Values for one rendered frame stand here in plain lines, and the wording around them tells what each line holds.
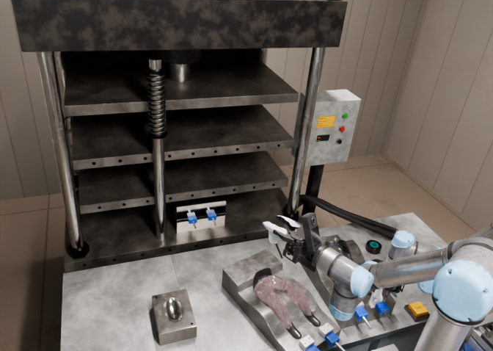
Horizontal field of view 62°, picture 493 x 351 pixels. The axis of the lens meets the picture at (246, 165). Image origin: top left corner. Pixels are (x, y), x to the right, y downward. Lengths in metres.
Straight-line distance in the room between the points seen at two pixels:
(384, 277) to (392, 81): 3.65
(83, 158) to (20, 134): 1.89
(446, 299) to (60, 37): 1.46
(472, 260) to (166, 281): 1.39
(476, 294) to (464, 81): 3.46
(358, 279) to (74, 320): 1.22
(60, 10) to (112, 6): 0.18
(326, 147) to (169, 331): 1.31
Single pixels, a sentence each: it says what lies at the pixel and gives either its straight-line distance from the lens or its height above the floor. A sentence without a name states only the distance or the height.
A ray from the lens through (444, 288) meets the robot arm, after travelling 1.03.
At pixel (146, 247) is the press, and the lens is 2.24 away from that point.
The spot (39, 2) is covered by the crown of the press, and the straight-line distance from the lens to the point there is 1.67.
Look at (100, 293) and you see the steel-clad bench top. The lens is 2.03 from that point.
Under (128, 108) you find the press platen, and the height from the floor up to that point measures 1.51.
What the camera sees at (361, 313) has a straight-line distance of 1.89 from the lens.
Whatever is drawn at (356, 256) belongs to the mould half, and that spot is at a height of 0.92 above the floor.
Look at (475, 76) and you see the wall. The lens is 4.27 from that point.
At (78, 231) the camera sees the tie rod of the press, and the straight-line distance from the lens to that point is 2.15.
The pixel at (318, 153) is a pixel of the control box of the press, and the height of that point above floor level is 1.15.
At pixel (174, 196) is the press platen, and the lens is 2.17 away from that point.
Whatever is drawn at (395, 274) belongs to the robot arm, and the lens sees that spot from 1.28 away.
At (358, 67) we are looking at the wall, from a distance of 4.46.
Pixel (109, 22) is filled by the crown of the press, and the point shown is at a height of 1.91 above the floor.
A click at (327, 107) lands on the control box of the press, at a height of 1.44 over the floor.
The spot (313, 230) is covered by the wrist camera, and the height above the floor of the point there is 1.51.
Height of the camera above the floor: 2.28
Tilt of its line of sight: 31 degrees down
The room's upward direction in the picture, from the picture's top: 5 degrees clockwise
